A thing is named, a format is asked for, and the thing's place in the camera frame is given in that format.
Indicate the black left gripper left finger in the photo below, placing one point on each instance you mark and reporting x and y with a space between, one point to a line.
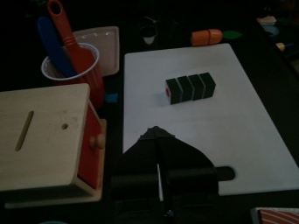
137 175

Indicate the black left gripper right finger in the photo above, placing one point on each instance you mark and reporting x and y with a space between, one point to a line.
188 175

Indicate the white plastic cutting board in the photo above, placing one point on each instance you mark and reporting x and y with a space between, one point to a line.
218 131

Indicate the black nori sushi roll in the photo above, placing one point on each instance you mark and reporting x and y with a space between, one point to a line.
192 89

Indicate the clear square plastic plate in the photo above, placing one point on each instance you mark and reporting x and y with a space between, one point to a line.
107 49

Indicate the red plastic toy knife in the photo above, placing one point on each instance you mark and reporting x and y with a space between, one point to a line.
74 46

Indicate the blue plastic toy knife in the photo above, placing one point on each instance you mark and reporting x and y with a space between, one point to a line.
53 43

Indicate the small blue block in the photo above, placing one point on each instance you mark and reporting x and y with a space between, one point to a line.
111 98

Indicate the wooden box with red drawer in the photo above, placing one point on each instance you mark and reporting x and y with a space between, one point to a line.
43 137

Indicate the salmon nigiri toy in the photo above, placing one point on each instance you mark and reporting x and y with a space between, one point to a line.
278 217

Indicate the red plastic cup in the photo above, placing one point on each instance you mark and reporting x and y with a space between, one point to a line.
91 80

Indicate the small black white object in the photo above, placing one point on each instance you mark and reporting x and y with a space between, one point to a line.
149 39

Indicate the orange toy carrot green top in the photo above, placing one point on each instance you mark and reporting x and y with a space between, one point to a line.
206 37

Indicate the yellow background item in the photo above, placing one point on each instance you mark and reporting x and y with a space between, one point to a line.
281 46

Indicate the blue background item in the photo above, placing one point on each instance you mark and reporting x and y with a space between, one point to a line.
270 29

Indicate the beige background item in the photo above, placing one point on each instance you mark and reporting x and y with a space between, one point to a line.
266 20

